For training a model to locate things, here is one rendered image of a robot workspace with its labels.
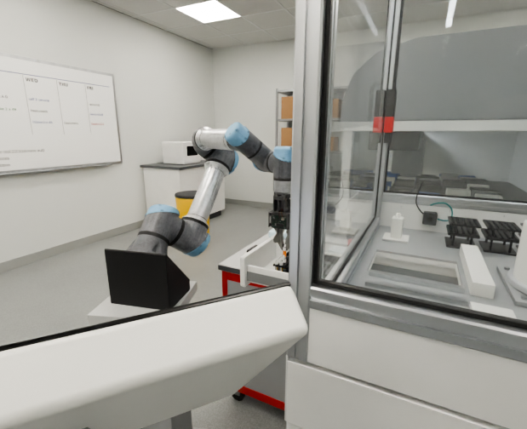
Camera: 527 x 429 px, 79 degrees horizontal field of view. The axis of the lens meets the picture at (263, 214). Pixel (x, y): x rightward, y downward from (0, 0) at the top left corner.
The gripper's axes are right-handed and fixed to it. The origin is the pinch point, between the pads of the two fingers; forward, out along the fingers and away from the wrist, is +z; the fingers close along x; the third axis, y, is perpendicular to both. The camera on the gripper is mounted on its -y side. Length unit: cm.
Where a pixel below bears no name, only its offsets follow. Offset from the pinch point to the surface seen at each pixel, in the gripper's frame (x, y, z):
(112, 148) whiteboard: -317, -184, -21
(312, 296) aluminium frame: 27, 54, -13
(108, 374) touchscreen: 24, 89, -23
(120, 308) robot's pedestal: -45, 36, 18
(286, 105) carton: -157, -373, -83
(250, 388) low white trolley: -21, -12, 80
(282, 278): 4.2, 12.2, 6.7
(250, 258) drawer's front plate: -9.0, 9.6, 2.9
